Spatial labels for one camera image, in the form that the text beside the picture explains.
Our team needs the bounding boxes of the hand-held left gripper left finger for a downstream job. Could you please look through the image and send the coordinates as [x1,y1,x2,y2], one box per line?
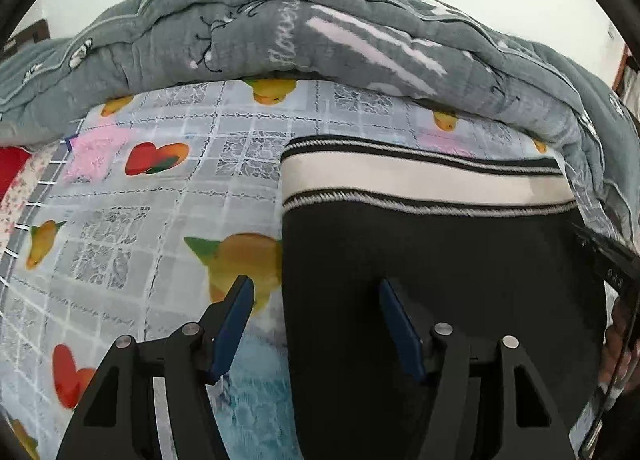
[56,275,256,460]

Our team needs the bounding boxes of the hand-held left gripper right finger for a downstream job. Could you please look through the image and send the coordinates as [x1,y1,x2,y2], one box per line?
[378,279,573,460]

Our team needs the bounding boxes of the black pants with white stripes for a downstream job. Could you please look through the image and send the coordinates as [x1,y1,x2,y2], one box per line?
[280,136,613,460]

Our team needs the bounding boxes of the person's right hand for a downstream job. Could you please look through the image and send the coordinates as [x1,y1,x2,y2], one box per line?
[597,297,638,396]

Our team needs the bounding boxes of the fruit print checked blanket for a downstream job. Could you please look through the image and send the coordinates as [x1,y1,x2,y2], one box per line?
[0,80,618,460]

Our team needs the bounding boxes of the brown wooden furniture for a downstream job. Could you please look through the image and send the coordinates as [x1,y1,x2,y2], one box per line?
[612,47,640,115]

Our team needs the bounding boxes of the floral bedsheet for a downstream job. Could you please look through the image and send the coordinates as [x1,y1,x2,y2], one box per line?
[0,142,68,261]

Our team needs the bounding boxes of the red pillow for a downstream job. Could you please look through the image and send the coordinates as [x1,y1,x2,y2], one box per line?
[0,146,33,201]

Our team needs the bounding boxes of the grey quilt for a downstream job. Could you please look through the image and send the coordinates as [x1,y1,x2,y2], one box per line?
[0,0,640,261]

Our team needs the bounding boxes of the brown wooden headboard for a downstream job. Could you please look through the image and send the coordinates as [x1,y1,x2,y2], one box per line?
[5,20,51,58]

